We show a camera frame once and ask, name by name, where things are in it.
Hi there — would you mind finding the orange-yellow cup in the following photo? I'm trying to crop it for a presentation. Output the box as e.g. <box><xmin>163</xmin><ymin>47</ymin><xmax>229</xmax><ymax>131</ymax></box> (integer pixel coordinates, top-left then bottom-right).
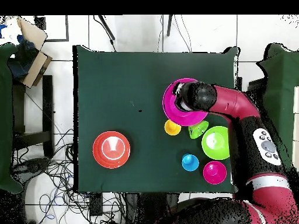
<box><xmin>164</xmin><ymin>119</ymin><xmax>182</xmax><ymax>136</ymax></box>

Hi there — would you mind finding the large pink bowl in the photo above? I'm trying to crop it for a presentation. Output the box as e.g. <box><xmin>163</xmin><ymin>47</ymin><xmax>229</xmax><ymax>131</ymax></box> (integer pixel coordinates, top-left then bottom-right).
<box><xmin>162</xmin><ymin>78</ymin><xmax>208</xmax><ymax>127</ymax></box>

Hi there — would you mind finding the small green bowl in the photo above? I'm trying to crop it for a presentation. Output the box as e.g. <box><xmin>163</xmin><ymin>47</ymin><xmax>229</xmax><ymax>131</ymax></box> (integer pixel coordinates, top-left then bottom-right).
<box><xmin>187</xmin><ymin>120</ymin><xmax>209</xmax><ymax>140</ymax></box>

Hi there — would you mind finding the blue cup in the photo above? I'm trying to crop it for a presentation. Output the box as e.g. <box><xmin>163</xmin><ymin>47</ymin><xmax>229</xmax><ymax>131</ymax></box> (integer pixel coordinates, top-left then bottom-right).
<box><xmin>181</xmin><ymin>153</ymin><xmax>200</xmax><ymax>173</ymax></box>

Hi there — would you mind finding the large green bowl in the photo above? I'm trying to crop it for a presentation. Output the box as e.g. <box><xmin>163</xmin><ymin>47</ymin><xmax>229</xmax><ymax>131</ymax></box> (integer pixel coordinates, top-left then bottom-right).
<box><xmin>201</xmin><ymin>125</ymin><xmax>231</xmax><ymax>161</ymax></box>

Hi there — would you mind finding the orange bowl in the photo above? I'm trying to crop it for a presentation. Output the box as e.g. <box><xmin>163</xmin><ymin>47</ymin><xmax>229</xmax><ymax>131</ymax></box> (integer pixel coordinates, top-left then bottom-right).
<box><xmin>92</xmin><ymin>131</ymin><xmax>131</xmax><ymax>169</ymax></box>

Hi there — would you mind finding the dark green table cloth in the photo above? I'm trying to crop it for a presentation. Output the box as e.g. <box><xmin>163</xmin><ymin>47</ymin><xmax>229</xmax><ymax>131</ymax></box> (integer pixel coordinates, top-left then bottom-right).
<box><xmin>72</xmin><ymin>44</ymin><xmax>241</xmax><ymax>194</ymax></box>

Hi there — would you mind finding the small pink-red bowl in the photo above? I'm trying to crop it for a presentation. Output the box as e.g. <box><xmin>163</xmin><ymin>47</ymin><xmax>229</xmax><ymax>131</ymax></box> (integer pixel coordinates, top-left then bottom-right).
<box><xmin>202</xmin><ymin>160</ymin><xmax>228</xmax><ymax>185</ymax></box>

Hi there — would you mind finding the black floor box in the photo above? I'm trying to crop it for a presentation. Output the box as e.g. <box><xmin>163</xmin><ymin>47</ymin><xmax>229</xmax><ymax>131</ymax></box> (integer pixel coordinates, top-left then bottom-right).
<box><xmin>89</xmin><ymin>192</ymin><xmax>103</xmax><ymax>216</ymax></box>

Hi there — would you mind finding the black tripod leg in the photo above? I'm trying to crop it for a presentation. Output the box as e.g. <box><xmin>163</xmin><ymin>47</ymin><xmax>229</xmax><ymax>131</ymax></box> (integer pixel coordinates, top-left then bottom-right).
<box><xmin>166</xmin><ymin>15</ymin><xmax>174</xmax><ymax>37</ymax></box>
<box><xmin>93</xmin><ymin>15</ymin><xmax>117</xmax><ymax>51</ymax></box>

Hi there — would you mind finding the black grey floor stand base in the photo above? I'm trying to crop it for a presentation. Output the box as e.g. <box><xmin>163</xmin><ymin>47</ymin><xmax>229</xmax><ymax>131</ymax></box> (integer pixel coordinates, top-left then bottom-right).
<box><xmin>12</xmin><ymin>157</ymin><xmax>51</xmax><ymax>174</ymax></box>

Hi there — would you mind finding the green cloth side table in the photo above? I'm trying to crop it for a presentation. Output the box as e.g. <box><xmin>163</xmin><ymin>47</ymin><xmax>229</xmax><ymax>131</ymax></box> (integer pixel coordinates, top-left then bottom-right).
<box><xmin>256</xmin><ymin>43</ymin><xmax>299</xmax><ymax>164</ymax></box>
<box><xmin>0</xmin><ymin>43</ymin><xmax>24</xmax><ymax>194</ymax></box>

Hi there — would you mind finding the dark blue bag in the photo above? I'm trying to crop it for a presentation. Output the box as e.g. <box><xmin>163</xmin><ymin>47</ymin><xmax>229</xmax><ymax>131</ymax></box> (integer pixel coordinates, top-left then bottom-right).
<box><xmin>8</xmin><ymin>34</ymin><xmax>39</xmax><ymax>80</ymax></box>

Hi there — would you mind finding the white drawer unit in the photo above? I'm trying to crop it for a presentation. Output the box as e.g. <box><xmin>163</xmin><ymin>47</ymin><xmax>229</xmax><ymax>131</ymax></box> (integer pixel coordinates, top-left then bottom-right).
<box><xmin>293</xmin><ymin>85</ymin><xmax>299</xmax><ymax>172</ymax></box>

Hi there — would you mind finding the cardboard box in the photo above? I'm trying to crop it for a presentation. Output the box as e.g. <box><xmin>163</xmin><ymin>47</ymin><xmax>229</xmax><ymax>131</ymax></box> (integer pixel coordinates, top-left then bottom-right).
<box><xmin>6</xmin><ymin>16</ymin><xmax>53</xmax><ymax>89</ymax></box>

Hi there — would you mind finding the tangle of black cables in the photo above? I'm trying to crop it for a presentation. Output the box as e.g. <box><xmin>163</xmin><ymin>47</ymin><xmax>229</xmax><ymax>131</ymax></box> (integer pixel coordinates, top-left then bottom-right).
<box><xmin>13</xmin><ymin>127</ymin><xmax>127</xmax><ymax>224</ymax></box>

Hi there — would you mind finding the black stool frame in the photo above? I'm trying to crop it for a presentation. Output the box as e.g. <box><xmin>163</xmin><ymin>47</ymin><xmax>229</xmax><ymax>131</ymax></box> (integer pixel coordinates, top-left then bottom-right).
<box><xmin>12</xmin><ymin>75</ymin><xmax>55</xmax><ymax>159</ymax></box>

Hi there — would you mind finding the black floor frame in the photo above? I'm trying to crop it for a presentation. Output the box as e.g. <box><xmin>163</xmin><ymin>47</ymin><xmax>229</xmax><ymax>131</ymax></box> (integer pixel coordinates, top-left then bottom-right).
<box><xmin>34</xmin><ymin>15</ymin><xmax>70</xmax><ymax>43</ymax></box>

